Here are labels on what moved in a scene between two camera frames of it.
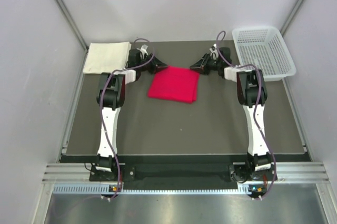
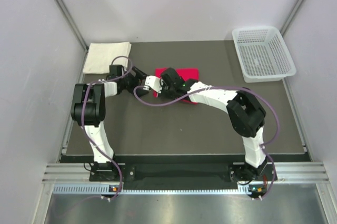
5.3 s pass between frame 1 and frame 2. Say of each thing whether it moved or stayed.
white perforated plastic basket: stayed
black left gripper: moved
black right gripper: moved
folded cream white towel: stayed
